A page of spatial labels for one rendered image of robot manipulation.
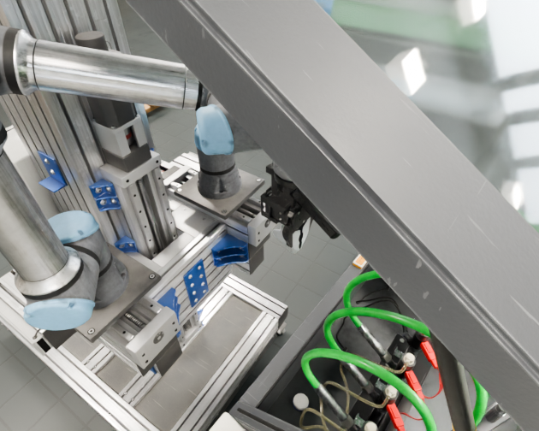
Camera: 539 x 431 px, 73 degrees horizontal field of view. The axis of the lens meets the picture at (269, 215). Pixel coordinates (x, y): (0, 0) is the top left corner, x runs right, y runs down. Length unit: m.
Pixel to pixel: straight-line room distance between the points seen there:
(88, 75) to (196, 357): 1.40
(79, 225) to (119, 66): 0.38
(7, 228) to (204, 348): 1.29
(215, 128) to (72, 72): 0.24
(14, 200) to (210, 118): 0.32
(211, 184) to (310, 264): 1.30
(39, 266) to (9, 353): 1.71
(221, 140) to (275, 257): 1.86
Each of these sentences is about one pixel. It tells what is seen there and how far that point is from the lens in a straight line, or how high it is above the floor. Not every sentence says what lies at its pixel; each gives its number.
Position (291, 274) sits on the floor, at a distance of 2.30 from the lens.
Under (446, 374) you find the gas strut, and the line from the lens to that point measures 0.33.
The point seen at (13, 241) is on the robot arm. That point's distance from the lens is 0.71.
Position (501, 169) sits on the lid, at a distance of 0.32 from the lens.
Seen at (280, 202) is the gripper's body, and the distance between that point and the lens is 0.69.
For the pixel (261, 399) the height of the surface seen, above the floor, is 0.95.
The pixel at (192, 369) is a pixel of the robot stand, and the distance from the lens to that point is 1.80.
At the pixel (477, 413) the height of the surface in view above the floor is 1.24.
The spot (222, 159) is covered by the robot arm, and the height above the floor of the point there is 1.18.
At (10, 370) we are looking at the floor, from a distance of 2.38.
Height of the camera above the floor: 1.83
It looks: 44 degrees down
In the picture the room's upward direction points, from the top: straight up
